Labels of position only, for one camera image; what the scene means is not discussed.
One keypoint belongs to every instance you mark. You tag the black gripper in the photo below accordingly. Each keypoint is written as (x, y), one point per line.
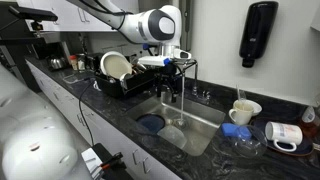
(169, 74)

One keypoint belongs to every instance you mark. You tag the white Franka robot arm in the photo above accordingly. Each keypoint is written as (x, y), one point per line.
(156, 25)

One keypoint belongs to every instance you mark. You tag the chrome sink faucet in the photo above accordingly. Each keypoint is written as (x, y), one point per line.
(195, 75)

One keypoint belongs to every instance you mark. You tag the stainless steel sink basin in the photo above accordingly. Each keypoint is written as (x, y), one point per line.
(200, 116)

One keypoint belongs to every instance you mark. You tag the black dish rack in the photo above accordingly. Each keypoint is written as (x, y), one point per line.
(135, 85)

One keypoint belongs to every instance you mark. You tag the blue round plate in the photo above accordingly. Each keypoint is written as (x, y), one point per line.
(150, 122)

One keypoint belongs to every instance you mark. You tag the metal cups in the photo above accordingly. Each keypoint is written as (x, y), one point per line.
(138, 66)

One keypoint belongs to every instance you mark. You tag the clear plastic container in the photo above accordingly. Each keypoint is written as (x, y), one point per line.
(172, 136)

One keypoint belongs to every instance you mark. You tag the white plate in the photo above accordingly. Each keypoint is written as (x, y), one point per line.
(116, 66)

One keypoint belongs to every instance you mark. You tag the clear stirrer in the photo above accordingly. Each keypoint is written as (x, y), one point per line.
(240, 93)

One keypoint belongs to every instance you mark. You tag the white base cabinets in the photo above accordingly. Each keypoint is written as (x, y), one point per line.
(100, 133)

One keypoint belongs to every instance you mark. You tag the blue sponge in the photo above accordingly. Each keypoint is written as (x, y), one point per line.
(235, 131)

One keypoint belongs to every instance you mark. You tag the glass jar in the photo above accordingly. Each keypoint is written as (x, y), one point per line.
(81, 62)

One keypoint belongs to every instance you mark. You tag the small white bowl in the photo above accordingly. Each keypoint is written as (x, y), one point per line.
(257, 107)

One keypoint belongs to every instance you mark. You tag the clear flat plastic lid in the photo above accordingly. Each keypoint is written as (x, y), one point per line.
(74, 78)

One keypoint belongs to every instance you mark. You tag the black and white device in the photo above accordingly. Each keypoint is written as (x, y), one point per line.
(105, 163)

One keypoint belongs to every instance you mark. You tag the red lid spice jar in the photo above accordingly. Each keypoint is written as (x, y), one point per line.
(73, 62)

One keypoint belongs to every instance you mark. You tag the clear glass bowl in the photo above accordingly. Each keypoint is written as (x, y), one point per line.
(251, 146)

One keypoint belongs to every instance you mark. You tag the steel kettle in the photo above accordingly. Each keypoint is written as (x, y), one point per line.
(57, 63)

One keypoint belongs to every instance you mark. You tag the white printed mug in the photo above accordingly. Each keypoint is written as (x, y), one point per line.
(285, 133)

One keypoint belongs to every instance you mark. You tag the amber liquid bottle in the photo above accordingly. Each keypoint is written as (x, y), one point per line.
(309, 118)

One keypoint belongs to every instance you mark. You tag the dark blue plate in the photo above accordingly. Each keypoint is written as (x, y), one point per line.
(306, 146)

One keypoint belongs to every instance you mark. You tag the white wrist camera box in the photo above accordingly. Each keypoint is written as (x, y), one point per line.
(154, 60)

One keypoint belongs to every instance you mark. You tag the black wall soap dispenser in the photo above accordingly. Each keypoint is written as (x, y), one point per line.
(257, 30)

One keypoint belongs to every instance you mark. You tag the white wall cabinet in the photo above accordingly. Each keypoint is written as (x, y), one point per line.
(66, 16)

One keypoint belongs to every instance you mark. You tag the black camera on mount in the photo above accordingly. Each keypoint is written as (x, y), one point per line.
(33, 14)

